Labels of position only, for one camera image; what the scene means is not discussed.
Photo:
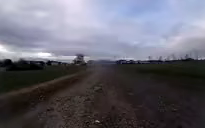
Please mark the row of low buildings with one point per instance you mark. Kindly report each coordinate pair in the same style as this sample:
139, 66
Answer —
150, 61

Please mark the flat green field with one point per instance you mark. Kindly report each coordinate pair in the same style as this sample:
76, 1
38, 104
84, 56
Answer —
173, 71

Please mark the row of dark bushes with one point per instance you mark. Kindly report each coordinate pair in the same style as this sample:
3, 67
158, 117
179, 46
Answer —
23, 65

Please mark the grass verge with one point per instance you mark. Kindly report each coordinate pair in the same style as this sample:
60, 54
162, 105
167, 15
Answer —
26, 78

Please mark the brown dirt gravel track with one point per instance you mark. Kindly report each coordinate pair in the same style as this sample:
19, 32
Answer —
93, 103

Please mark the tall pale building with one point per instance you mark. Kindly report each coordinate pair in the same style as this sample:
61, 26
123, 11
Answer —
79, 59

